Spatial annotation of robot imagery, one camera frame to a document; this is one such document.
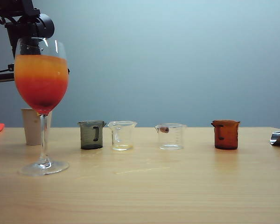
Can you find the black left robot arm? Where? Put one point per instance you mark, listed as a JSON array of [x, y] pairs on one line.
[[23, 23]]

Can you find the beige paper cup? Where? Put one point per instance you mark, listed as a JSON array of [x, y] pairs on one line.
[[30, 131]]

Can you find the clear glass beaker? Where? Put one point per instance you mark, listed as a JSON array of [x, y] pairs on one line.
[[173, 147]]

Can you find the amber measuring cup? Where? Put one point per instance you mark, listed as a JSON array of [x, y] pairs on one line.
[[229, 137]]

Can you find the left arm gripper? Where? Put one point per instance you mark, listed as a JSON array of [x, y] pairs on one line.
[[2, 78]]

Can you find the wine glass with orange-red drink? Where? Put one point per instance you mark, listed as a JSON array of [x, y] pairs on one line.
[[40, 93]]

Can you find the clear beaker with yellow residue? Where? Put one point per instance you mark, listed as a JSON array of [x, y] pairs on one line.
[[121, 147]]

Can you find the smoky grey measuring cup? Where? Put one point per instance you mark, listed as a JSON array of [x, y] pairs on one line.
[[86, 137]]

